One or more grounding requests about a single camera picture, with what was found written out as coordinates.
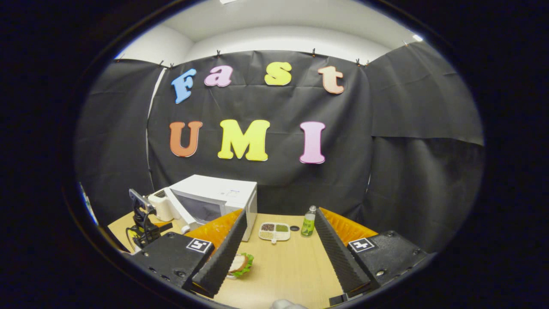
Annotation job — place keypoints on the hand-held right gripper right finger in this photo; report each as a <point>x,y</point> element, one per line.
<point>339,257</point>

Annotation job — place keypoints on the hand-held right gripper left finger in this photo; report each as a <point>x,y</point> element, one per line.
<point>221,262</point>

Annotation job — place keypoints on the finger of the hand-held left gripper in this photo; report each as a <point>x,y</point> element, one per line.
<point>166,227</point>

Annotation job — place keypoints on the toy sandwich with lettuce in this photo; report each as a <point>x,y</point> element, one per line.
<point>241,264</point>

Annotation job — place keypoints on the white microwave oven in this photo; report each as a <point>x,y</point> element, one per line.
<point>214,189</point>

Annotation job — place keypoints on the white toaster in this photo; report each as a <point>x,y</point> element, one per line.
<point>162,208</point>

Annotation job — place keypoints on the green drink bottle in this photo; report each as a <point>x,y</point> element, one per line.
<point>308,223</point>

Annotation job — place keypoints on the white divided snack tray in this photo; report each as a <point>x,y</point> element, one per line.
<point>274,231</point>

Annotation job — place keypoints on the ceiling light panel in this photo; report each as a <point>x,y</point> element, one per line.
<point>417,37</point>

